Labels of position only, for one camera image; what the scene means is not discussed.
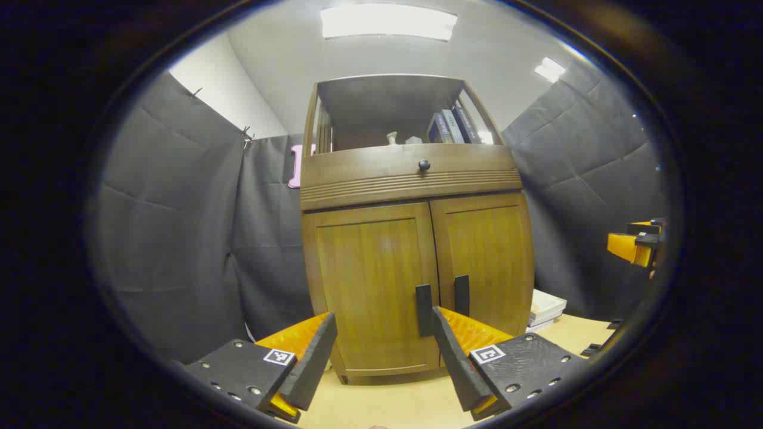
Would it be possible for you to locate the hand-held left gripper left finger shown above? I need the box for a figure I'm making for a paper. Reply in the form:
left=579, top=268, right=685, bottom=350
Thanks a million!
left=173, top=311, right=338, bottom=425

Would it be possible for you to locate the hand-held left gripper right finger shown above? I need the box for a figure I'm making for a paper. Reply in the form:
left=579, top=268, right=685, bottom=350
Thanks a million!
left=430, top=306, right=588, bottom=421

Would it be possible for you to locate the wooden cabinet door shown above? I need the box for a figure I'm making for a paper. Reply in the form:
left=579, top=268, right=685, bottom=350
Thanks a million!
left=430, top=192, right=535, bottom=337
left=302, top=203, right=442, bottom=377

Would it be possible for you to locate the wooden double-door shoe cabinet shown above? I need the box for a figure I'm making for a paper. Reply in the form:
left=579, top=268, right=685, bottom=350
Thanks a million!
left=300, top=74, right=535, bottom=385

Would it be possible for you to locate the stack of white books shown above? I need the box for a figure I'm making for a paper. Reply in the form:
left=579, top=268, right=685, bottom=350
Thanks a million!
left=528, top=289, right=567, bottom=333

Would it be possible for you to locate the black backdrop cloth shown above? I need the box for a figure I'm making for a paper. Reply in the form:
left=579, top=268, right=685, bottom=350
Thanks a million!
left=86, top=60, right=671, bottom=364

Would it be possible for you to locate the small ceiling light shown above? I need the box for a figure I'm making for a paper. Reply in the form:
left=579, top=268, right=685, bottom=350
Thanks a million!
left=535, top=57, right=566, bottom=83

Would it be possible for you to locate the wooden drawer with black knob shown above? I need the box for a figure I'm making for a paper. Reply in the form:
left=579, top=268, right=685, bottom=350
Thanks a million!
left=300, top=145, right=523, bottom=210

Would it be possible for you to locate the dark blue book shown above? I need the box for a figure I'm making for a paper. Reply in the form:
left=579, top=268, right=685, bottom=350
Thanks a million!
left=441, top=109, right=466, bottom=144
left=427, top=113, right=452, bottom=144
left=451, top=104, right=482, bottom=144

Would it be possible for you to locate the large rectangular ceiling light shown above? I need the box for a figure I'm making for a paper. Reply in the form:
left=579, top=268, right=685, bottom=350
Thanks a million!
left=320, top=5, right=458, bottom=41

